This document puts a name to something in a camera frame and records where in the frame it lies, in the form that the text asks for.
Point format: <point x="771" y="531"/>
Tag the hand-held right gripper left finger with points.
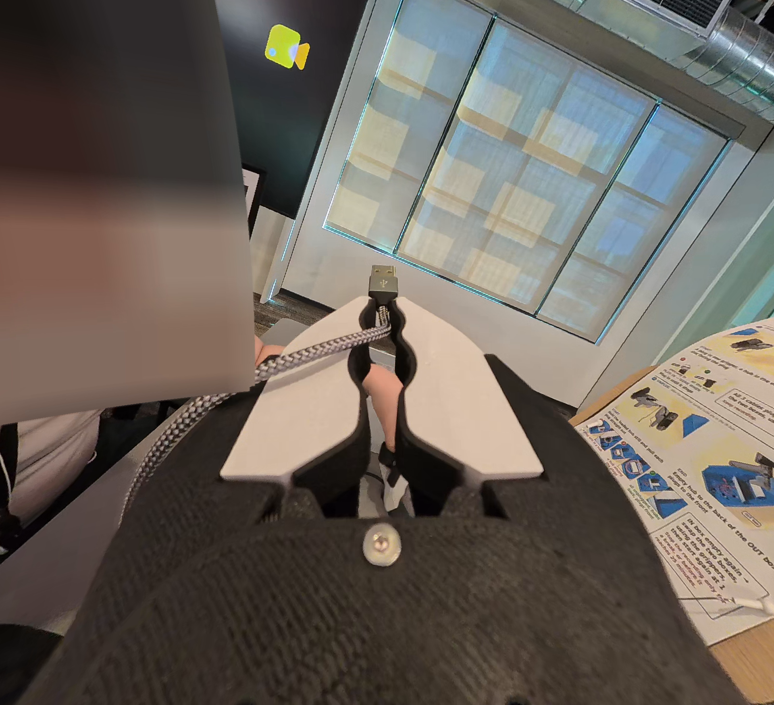
<point x="302" y="421"/>

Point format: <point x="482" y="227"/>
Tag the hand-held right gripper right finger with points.
<point x="471" y="415"/>

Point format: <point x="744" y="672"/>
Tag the person's left forearm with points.
<point x="381" y="402"/>

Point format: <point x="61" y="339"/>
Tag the framed black-white tag sign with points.
<point x="249" y="197"/>

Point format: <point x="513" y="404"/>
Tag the printed instruction sheet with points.
<point x="695" y="475"/>

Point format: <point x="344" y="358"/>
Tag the large window with blinds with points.
<point x="514" y="173"/>

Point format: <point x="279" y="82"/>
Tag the person's cream shirt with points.
<point x="48" y="457"/>

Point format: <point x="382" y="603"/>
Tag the instruction sheet on wooden stand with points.
<point x="750" y="669"/>

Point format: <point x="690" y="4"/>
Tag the black wall screen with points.
<point x="290" y="130"/>

